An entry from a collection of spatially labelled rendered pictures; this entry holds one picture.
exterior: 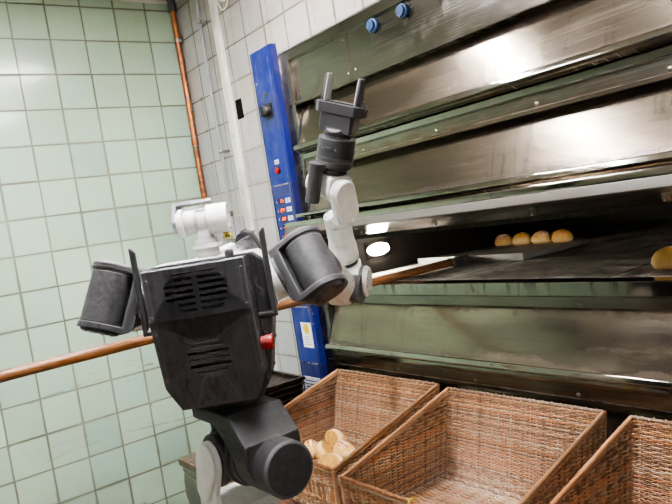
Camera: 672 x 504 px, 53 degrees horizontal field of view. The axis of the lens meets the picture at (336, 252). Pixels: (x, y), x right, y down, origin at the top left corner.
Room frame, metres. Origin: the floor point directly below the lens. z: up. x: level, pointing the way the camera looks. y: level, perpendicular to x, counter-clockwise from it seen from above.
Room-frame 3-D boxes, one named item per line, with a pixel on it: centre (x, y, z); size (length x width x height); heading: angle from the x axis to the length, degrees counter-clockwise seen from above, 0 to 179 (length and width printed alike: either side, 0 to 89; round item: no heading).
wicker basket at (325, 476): (2.25, 0.09, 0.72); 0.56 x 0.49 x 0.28; 37
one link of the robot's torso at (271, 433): (1.41, 0.24, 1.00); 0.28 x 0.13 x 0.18; 36
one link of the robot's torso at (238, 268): (1.42, 0.28, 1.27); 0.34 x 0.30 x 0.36; 91
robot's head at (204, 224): (1.48, 0.27, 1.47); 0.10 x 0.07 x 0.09; 91
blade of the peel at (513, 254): (2.73, -0.64, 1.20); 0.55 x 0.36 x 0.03; 36
